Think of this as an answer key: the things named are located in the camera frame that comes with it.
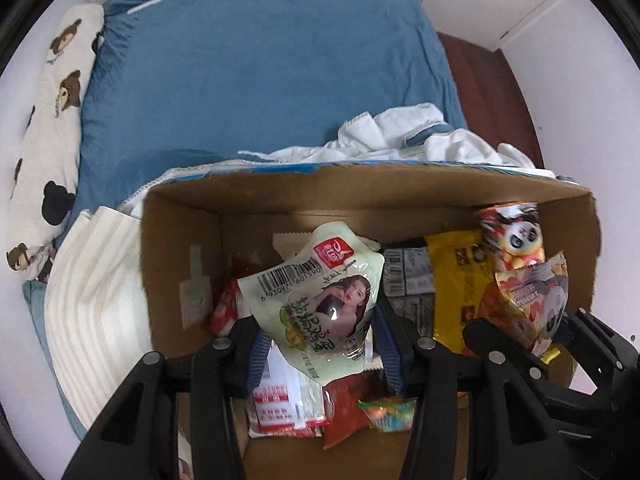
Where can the white strip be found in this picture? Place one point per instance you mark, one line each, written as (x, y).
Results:
(145, 5)

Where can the green white portrait snack packet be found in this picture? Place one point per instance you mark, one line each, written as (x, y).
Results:
(320, 300)

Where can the dark red snack packet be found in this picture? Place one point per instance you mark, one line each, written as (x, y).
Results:
(345, 412)

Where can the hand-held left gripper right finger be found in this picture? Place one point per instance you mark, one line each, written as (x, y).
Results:
(392, 355)

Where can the bear print pillow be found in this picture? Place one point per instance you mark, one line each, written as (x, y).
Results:
(50, 125)

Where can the white red snack packet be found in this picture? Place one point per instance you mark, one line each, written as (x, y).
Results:
(280, 402)

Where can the white crumpled cloth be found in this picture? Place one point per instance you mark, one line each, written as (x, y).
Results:
(400, 135)

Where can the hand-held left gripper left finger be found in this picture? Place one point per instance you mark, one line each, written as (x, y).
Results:
(257, 360)

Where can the cream striped blanket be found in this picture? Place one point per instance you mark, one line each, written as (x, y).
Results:
(95, 310)

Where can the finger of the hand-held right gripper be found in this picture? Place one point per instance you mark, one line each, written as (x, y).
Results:
(595, 340)
(485, 337)

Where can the panda print snack packet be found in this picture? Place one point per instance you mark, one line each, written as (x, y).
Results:
(530, 290)
(515, 235)

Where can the colourful candy packet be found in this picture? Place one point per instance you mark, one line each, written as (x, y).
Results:
(385, 412)

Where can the brown cardboard box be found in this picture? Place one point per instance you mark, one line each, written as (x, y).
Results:
(350, 195)

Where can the black snack packet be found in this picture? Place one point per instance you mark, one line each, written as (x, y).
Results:
(415, 270)

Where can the light blue cloth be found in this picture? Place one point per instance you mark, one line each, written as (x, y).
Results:
(42, 320)

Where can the yellow snack packet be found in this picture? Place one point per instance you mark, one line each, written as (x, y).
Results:
(452, 285)

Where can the blue bed sheet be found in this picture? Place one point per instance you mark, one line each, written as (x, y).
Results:
(250, 60)

